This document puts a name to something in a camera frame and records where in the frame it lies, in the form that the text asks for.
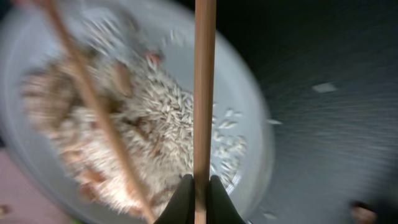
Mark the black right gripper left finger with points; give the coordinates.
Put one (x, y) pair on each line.
(181, 208)

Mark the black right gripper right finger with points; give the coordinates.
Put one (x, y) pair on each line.
(219, 207)

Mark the white plate with food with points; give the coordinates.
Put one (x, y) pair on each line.
(141, 58)

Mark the round black tray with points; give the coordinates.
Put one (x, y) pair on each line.
(328, 70)

